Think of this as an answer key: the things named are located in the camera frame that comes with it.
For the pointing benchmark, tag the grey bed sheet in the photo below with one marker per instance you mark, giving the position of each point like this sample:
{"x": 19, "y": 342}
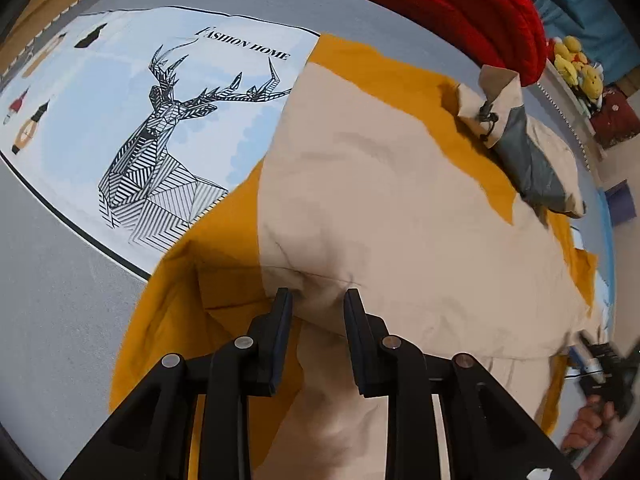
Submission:
{"x": 65, "y": 305}

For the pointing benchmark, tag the blue curtain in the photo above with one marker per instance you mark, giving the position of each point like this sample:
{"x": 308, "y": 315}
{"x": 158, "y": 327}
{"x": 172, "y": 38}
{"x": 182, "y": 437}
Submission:
{"x": 600, "y": 29}

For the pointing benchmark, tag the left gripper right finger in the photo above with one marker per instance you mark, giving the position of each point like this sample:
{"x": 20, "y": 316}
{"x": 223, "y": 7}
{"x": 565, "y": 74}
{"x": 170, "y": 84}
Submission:
{"x": 365, "y": 333}

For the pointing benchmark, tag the yellow plush toys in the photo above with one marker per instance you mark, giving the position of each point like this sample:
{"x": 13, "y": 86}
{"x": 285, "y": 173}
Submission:
{"x": 579, "y": 73}

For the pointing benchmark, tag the person's right hand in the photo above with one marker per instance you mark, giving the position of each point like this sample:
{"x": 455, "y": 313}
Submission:
{"x": 596, "y": 420}

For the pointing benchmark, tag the light blue printed bed runner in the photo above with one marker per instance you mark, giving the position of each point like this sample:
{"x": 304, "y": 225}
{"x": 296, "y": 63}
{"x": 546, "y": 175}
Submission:
{"x": 131, "y": 125}

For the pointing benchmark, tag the beige and mustard hooded jacket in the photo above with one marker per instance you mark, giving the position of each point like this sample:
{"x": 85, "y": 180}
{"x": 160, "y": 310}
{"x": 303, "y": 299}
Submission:
{"x": 370, "y": 182}

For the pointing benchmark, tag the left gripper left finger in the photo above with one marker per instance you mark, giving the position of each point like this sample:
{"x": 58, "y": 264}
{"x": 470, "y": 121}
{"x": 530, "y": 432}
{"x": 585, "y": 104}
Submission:
{"x": 270, "y": 340}

